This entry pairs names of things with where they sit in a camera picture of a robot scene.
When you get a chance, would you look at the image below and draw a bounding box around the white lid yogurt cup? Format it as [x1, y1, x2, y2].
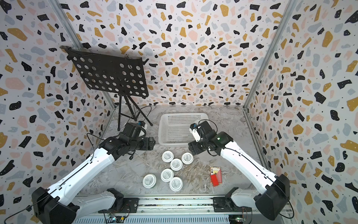
[169, 177, 183, 192]
[160, 169, 174, 183]
[170, 159, 183, 171]
[181, 153, 194, 165]
[142, 174, 157, 189]
[162, 151, 174, 163]

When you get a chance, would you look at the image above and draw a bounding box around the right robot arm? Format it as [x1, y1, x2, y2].
[188, 120, 290, 221]

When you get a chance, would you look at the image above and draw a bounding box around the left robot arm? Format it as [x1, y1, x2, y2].
[32, 121, 156, 224]

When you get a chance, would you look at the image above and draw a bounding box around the white plastic basket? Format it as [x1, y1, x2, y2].
[158, 113, 208, 147]

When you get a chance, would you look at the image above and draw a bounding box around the playing card box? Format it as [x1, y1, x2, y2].
[210, 167, 222, 184]

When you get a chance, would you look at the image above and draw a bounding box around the red lighter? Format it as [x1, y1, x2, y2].
[210, 174, 219, 187]

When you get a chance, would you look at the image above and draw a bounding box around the black perforated music stand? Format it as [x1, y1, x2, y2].
[60, 46, 153, 126]

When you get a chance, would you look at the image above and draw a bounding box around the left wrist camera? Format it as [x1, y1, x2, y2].
[138, 120, 148, 130]

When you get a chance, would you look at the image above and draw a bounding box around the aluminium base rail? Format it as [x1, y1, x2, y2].
[75, 195, 295, 224]

